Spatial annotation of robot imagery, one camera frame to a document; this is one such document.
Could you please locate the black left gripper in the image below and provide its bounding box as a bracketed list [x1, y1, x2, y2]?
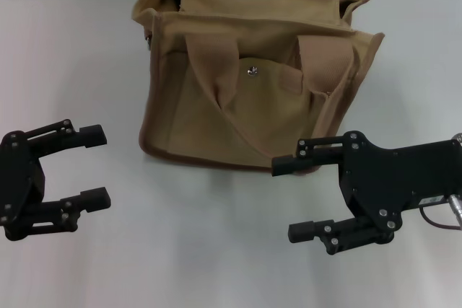
[0, 118, 112, 242]

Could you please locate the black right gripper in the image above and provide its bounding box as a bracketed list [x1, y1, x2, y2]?
[271, 130, 462, 256]

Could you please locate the khaki canvas food bag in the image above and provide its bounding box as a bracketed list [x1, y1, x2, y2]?
[130, 0, 384, 172]

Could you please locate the dark cable with silver plug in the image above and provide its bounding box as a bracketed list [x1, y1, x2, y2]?
[419, 193, 462, 232]

